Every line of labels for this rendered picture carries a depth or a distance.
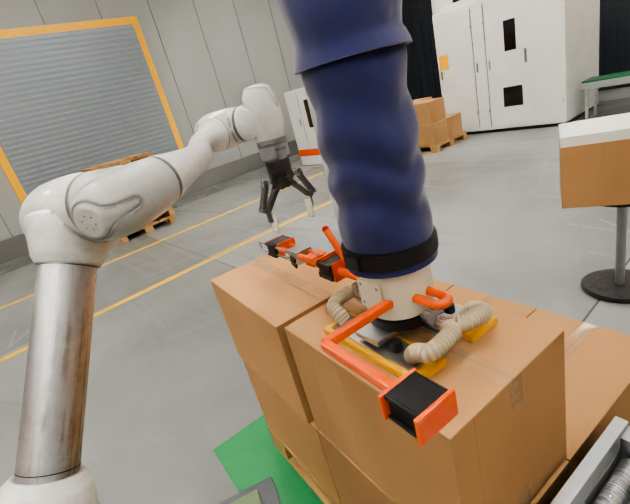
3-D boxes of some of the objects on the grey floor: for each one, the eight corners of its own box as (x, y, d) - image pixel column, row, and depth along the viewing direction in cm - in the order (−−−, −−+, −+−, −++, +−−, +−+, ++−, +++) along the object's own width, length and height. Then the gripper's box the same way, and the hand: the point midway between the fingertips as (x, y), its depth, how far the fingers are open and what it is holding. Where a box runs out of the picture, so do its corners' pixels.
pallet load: (467, 138, 783) (462, 90, 750) (437, 153, 729) (430, 101, 696) (416, 142, 875) (410, 100, 842) (386, 156, 821) (378, 110, 788)
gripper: (245, 171, 112) (267, 241, 119) (316, 146, 123) (332, 211, 131) (234, 171, 118) (256, 237, 126) (303, 147, 129) (319, 209, 137)
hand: (294, 221), depth 128 cm, fingers open, 13 cm apart
